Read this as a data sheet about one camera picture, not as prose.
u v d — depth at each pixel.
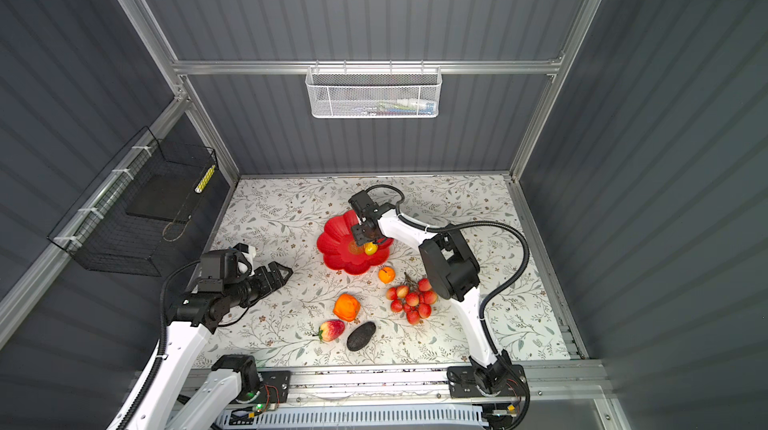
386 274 0.89
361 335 0.78
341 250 1.00
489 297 0.57
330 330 0.79
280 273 0.70
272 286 0.68
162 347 0.46
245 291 0.64
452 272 0.56
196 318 0.51
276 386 0.73
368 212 0.78
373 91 1.24
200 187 0.80
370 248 0.95
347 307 0.81
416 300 0.82
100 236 0.65
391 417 0.77
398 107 0.93
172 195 0.77
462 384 0.73
